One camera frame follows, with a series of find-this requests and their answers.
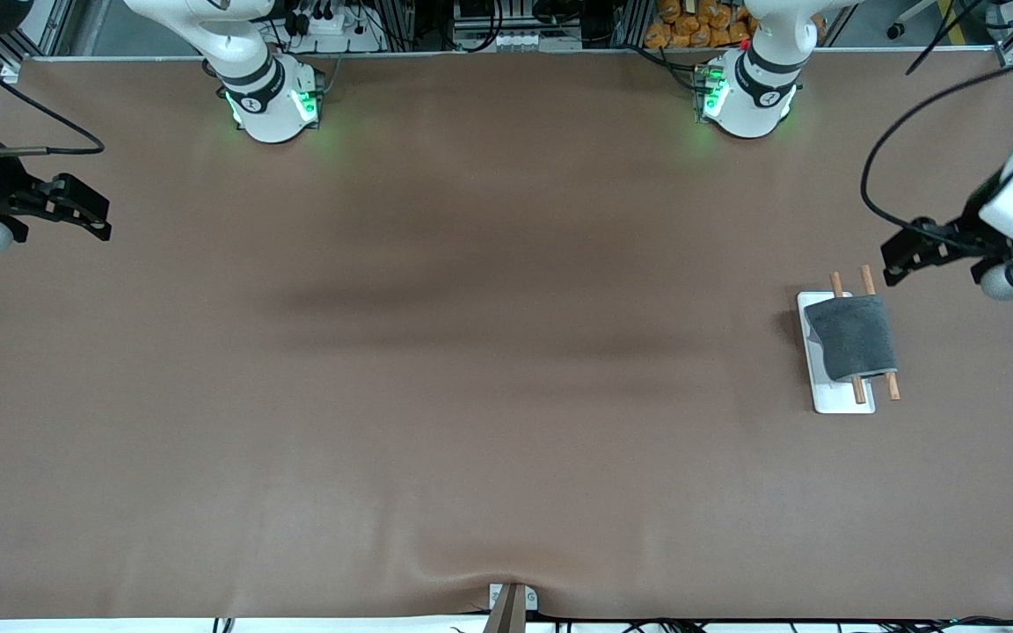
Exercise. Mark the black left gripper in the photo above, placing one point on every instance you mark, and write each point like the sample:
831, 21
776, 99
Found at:
966, 227

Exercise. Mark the dark grey towel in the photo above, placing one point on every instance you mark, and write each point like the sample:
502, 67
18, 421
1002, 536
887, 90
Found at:
854, 338

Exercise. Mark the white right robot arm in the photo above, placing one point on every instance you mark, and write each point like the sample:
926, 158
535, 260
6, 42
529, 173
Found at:
269, 97

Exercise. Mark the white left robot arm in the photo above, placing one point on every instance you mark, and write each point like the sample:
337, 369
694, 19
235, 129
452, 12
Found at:
761, 97

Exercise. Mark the white rack with wooden rods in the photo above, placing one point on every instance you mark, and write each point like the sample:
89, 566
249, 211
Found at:
827, 400

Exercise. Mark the orange snack bags pile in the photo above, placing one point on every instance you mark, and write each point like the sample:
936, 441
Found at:
700, 26

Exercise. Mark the brown table cover mat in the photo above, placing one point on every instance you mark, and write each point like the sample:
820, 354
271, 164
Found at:
471, 396

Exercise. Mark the brown metal table clamp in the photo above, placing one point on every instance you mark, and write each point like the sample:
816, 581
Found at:
511, 607

